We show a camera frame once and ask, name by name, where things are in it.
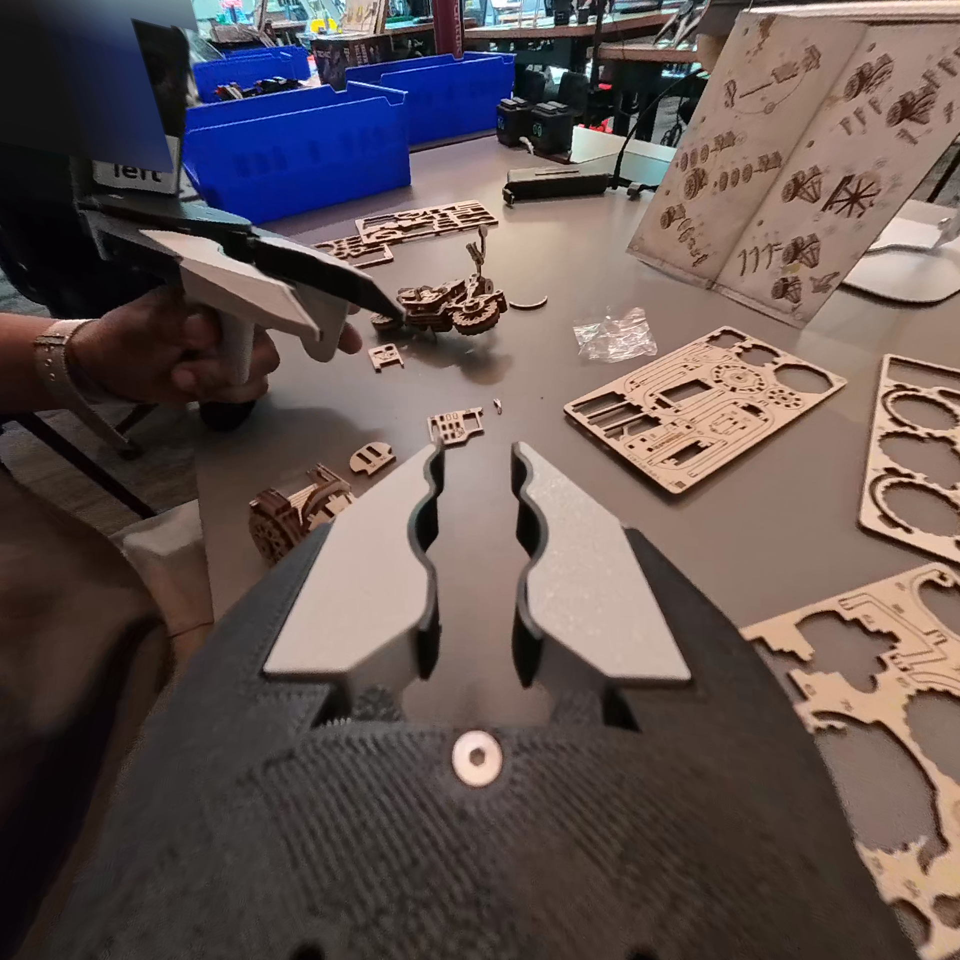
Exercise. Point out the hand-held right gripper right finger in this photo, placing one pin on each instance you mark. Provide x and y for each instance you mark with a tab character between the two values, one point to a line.
592	600

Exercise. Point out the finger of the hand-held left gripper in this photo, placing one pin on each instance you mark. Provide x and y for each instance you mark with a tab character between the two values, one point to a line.
240	289
330	274

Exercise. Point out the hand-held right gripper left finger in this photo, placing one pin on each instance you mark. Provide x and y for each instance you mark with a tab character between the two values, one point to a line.
352	600

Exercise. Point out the wooden motorcycle model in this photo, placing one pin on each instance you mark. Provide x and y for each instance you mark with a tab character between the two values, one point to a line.
450	300

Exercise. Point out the wooden sheet with scalloped cutouts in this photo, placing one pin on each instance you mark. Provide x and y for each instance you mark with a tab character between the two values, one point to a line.
787	675

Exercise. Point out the person's left forearm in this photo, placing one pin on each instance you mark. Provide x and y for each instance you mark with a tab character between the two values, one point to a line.
19	360

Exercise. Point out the grey desk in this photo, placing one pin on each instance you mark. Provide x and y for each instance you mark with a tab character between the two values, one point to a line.
525	360

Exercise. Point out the person's left hand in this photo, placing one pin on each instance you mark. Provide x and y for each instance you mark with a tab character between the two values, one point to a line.
150	352

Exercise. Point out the small dark wooden sheet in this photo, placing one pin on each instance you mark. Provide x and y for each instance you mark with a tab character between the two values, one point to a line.
375	259

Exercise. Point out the flat wooden piece with holes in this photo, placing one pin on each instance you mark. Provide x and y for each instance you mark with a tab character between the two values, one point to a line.
386	358

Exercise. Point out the wooden wheel assembly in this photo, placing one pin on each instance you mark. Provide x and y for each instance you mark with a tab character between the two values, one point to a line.
285	517

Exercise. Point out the large blue bin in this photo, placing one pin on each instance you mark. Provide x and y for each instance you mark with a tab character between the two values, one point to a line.
300	165

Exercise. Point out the wooden sheet with gear parts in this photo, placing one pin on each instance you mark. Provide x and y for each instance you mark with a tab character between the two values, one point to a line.
679	472

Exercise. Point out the wooden sheet with small slots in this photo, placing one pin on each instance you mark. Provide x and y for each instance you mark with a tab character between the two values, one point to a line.
480	217

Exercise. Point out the half-round wooden piece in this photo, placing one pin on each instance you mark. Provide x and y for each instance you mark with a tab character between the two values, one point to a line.
529	304

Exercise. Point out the small gridded wooden piece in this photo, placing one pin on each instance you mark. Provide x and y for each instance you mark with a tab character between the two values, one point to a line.
474	420

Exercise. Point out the dark printed box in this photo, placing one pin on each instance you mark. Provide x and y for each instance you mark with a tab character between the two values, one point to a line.
345	60

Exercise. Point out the black battery charger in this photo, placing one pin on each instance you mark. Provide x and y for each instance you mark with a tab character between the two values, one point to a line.
553	131
516	124

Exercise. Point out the black power strip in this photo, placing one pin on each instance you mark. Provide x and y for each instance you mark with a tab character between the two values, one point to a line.
555	184

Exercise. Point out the small clear plastic bag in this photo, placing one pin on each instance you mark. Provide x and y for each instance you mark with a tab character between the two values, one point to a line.
615	337

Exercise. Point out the maroon bottle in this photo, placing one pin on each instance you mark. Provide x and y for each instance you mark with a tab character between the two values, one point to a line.
450	26

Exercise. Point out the person's brown trousers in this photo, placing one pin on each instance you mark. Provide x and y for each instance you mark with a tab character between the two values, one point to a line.
60	675

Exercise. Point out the wooden sheet with round holes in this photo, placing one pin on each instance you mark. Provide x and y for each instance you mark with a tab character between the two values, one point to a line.
876	457

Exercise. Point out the grey monitor stand base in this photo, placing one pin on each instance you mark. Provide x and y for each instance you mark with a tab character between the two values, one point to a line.
915	270

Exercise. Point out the instruction booklet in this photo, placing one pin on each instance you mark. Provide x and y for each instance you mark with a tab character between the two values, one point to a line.
787	150

